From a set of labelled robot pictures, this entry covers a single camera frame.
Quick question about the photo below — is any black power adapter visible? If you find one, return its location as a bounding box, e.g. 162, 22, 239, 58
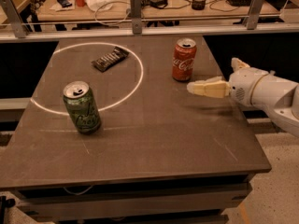
149, 0, 168, 8

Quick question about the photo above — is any black round container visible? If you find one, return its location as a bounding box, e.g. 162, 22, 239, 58
192, 0, 206, 10

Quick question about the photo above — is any wooden background desk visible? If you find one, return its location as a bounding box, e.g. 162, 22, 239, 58
36, 0, 281, 23

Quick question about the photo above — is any metal railing frame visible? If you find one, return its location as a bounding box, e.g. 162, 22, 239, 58
0, 0, 299, 43

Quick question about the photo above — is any white crumpled cloth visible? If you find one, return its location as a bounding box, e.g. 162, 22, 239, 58
85, 0, 113, 11

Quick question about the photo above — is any red coke can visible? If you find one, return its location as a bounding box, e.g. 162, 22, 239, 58
172, 38, 197, 81

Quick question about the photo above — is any green soda can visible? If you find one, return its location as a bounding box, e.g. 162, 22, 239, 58
63, 81, 101, 134

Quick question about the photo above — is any dark chocolate bar wrapper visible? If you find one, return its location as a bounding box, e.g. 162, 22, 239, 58
92, 47, 129, 73

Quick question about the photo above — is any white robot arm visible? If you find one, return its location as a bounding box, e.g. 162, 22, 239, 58
187, 58, 299, 136

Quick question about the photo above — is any white cable under table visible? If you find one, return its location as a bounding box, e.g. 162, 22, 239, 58
63, 185, 94, 196

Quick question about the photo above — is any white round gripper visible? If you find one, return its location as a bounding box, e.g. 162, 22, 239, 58
187, 58, 268, 106

